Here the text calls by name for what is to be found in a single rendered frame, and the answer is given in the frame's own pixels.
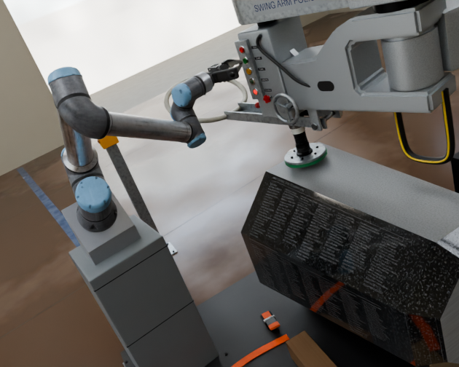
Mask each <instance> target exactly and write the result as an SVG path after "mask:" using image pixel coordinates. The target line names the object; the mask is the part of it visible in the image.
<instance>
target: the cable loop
mask: <svg viewBox="0 0 459 367"><path fill-rule="evenodd" d="M442 100H443V102H442V112H443V117H444V128H445V133H446V141H447V152H446V154H445V155H444V156H443V157H425V156H421V155H418V154H416V153H414V152H413V151H412V150H411V148H410V147H409V144H408V142H407V137H406V133H405V129H404V123H403V118H402V114H401V112H394V113H393V115H394V119H395V123H396V130H397V134H398V137H399V143H400V145H401V148H402V150H403V152H404V154H405V155H406V156H407V157H408V158H410V159H411V160H413V161H415V162H419V163H423V164H429V165H443V164H445V163H448V162H449V161H451V160H452V158H453V157H454V153H455V132H454V126H453V120H452V109H451V103H450V93H449V88H445V89H444V90H443V91H442Z"/></svg>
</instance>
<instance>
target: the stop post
mask: <svg viewBox="0 0 459 367"><path fill-rule="evenodd" d="M99 141H100V145H101V147H102V148H103V149H106V151H107V153H108V155H109V157H110V159H111V161H112V163H113V165H114V167H115V169H116V171H117V173H118V175H119V177H120V179H121V182H122V184H123V186H124V187H125V190H126V192H127V194H128V196H129V198H130V200H131V202H132V203H133V206H134V208H135V209H136V212H137V214H138V217H139V218H140V219H141V220H142V221H143V222H145V223H146V224H148V225H149V226H150V227H151V228H153V229H154V230H155V231H156V232H158V230H157V227H156V226H155V223H154V221H153V219H152V217H151V215H150V213H149V210H148V208H147V206H146V204H145V202H144V200H143V198H142V196H141V193H140V191H139V190H138V187H137V186H136V183H135V181H134V179H133V177H132V175H131V173H130V171H129V169H128V166H127V164H126V162H125V160H124V158H123V156H122V154H121V151H120V150H119V147H118V145H117V143H119V140H118V138H117V136H108V135H107V136H106V137H105V138H103V139H99ZM158 233H159V232H158ZM166 244H167V245H168V248H169V250H170V252H171V254H172V255H174V254H175V253H178V251H177V250H176V249H175V248H174V247H173V246H172V245H171V243H170V242H168V243H166Z"/></svg>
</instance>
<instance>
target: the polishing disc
mask: <svg viewBox="0 0 459 367"><path fill-rule="evenodd" d="M309 144H310V150H309V151H307V152H305V153H299V152H297V149H296V147H295V148H293V150H296V151H295V152H288V153H287V154H286V155H285V157H284V162H285V164H286V165H287V166H288V167H292V168H301V167H308V166H311V165H314V164H316V163H318V162H320V161H321V160H322V159H324V158H325V156H326V155H327V149H326V147H325V146H324V145H323V144H321V143H309ZM316 146H318V148H316ZM315 152H316V154H314V153H315ZM291 157H293V158H291ZM301 158H304V159H301Z"/></svg>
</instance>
